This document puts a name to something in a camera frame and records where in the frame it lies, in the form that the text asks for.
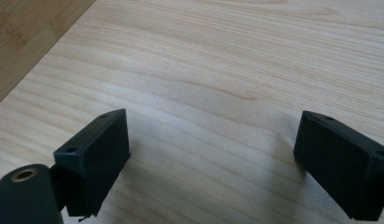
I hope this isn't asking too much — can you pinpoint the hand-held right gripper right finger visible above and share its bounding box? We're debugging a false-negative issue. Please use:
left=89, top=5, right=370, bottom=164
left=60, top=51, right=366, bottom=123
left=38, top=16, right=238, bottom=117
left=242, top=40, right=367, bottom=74
left=292, top=109, right=384, bottom=222

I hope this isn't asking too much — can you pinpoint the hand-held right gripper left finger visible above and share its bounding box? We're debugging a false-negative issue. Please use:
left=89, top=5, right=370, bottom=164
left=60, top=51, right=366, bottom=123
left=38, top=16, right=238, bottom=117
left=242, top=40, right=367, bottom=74
left=49, top=107, right=132, bottom=218

